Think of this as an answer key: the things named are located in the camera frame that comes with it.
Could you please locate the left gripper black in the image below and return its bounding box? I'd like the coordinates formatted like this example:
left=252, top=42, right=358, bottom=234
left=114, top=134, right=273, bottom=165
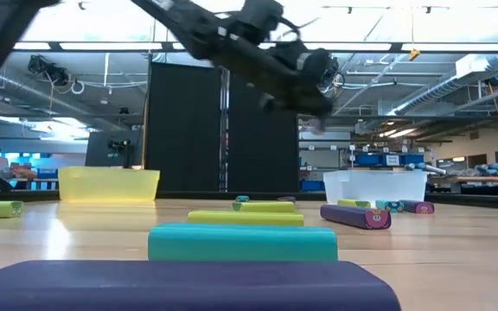
left=259, top=45, right=342, bottom=118

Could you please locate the blue storage bin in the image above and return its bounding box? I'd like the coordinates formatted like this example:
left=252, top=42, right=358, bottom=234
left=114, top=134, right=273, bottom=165
left=300, top=179, right=325, bottom=193
left=402, top=153, right=425, bottom=167
left=354, top=153, right=384, bottom=168

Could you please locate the black folding partition screen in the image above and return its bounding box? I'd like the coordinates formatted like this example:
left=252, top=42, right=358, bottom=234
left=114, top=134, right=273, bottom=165
left=147, top=62, right=300, bottom=194

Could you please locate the clear plastic bin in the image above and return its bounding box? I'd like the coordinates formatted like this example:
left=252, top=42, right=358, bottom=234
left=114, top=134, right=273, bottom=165
left=322, top=169, right=429, bottom=206

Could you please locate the wooden workbench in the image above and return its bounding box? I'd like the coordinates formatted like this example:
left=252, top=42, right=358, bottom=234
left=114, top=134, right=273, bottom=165
left=430, top=174, right=498, bottom=186

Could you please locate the black background display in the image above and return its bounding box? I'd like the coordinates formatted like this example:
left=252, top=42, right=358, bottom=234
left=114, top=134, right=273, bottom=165
left=85, top=129, right=144, bottom=168

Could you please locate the yellow translucent plastic bin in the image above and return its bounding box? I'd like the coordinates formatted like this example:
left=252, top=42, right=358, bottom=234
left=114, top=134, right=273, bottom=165
left=57, top=166, right=161, bottom=203

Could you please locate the silver ventilation duct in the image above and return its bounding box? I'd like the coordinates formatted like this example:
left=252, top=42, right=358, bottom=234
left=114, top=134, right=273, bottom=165
left=386, top=54, right=498, bottom=117

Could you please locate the black camera on tripod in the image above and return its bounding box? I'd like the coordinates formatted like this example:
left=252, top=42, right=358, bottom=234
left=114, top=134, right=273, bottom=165
left=107, top=138, right=131, bottom=169

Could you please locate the hanging black cable bundle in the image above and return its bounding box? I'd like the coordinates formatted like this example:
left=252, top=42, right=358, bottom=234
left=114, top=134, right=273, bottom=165
left=27, top=54, right=71, bottom=88

